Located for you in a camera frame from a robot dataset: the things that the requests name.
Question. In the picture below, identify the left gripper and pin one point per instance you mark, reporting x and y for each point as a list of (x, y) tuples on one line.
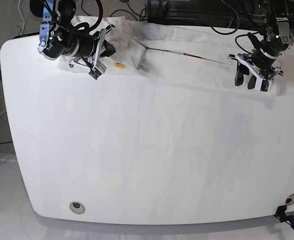
[(260, 60)]

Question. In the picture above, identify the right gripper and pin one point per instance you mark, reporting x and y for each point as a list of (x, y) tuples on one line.
[(91, 50)]

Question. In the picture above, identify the white printed T-shirt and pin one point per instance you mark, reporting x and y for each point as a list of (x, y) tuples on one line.
[(152, 60)]

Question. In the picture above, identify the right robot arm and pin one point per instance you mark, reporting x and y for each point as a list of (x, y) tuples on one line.
[(57, 35)]

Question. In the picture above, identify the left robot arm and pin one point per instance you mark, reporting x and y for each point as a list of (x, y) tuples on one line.
[(272, 38)]

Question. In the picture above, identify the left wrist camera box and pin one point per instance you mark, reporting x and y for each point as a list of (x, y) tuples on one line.
[(263, 85)]

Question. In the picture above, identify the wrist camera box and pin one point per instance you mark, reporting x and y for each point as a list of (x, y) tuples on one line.
[(263, 85), (96, 70)]

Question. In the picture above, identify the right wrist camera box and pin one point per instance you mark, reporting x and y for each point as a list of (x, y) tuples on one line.
[(96, 70)]

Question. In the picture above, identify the black aluminium frame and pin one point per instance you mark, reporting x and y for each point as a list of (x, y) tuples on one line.
[(158, 11)]

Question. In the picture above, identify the right table cable grommet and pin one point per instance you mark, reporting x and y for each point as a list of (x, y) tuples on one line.
[(290, 200)]

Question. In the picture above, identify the table cable grommet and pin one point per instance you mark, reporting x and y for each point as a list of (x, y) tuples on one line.
[(77, 207), (290, 200)]

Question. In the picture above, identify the black clamp with cable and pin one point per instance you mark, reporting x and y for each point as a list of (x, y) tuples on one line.
[(281, 215)]

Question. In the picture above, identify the left table cable grommet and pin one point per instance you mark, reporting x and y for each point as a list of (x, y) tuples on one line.
[(77, 207)]

